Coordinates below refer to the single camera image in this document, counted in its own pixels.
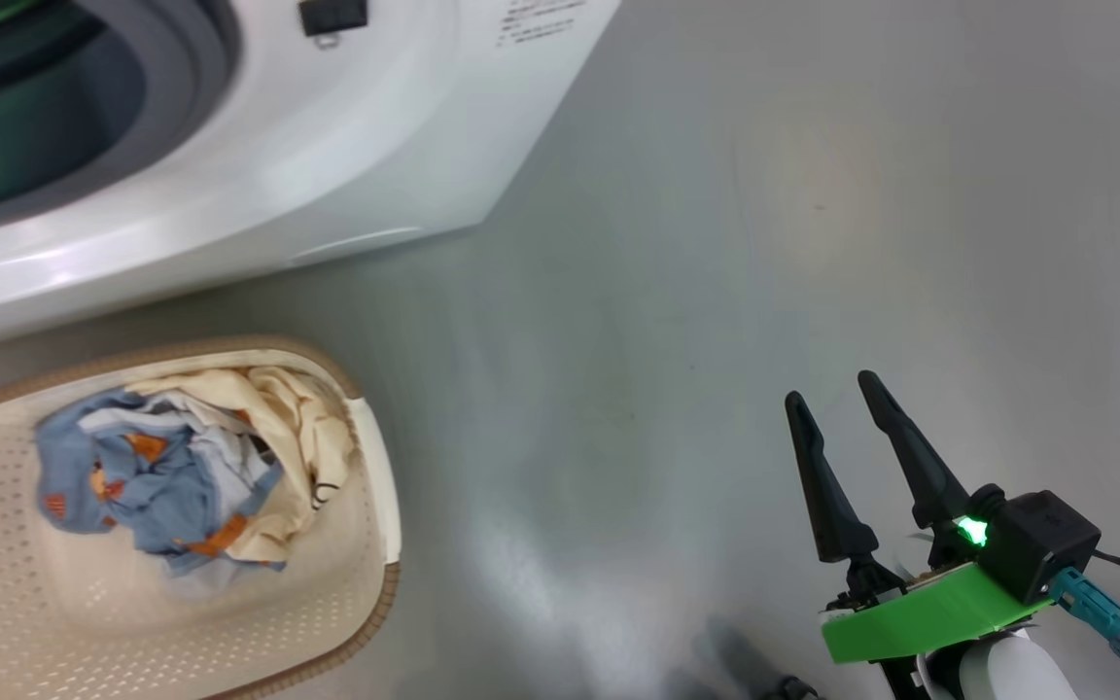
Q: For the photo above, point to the cream perforated laundry basket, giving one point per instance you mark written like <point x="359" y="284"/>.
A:
<point x="35" y="622"/>

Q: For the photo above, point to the grey rubber door gasket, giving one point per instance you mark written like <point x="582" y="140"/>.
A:
<point x="195" y="78"/>

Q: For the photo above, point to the black door latch socket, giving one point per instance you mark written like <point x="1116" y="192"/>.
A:
<point x="332" y="15"/>

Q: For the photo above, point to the white front-load washing machine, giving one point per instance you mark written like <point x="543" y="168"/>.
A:
<point x="404" y="146"/>

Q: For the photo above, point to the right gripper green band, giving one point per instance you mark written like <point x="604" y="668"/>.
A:
<point x="929" y="612"/>

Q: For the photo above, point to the round white filter cover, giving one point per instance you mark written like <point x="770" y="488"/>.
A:
<point x="356" y="245"/>

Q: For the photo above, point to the perforated steel washer drum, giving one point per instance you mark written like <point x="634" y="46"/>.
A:
<point x="25" y="126"/>

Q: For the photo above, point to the blue cartoon-print garment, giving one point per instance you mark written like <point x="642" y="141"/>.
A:
<point x="171" y="486"/>

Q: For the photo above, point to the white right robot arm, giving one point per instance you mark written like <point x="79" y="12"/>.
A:
<point x="1007" y="676"/>

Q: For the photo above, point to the black text notice sticker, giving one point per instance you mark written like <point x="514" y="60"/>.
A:
<point x="541" y="21"/>

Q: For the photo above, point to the cream white garment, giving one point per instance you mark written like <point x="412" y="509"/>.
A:
<point x="297" y="437"/>

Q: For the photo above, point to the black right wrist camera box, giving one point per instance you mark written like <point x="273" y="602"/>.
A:
<point x="1041" y="540"/>

